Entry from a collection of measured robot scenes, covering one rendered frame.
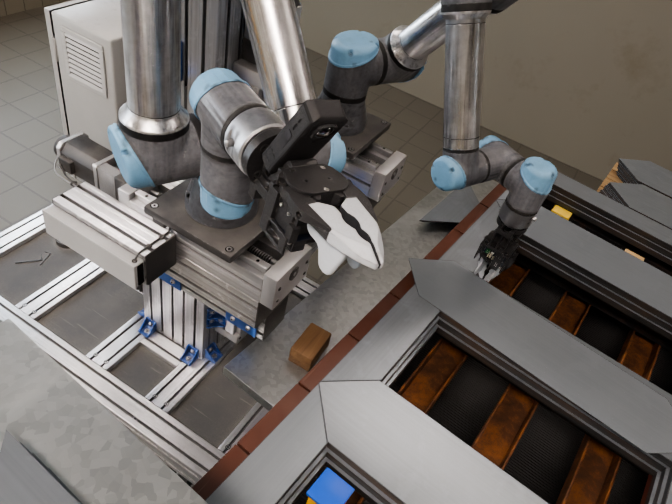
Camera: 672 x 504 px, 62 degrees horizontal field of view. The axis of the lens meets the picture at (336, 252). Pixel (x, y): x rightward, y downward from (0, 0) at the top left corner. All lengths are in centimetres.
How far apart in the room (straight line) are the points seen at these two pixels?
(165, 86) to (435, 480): 82
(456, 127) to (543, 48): 271
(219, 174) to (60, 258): 160
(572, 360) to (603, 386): 8
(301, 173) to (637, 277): 131
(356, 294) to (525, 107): 264
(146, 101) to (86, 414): 48
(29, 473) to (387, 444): 60
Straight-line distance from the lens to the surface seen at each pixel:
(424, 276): 142
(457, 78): 118
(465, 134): 120
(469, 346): 136
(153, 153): 101
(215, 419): 184
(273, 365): 139
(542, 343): 141
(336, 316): 151
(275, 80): 83
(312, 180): 59
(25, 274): 227
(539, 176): 124
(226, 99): 70
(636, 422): 140
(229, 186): 76
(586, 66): 386
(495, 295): 146
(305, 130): 56
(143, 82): 96
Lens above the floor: 181
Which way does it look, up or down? 42 degrees down
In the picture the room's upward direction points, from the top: 15 degrees clockwise
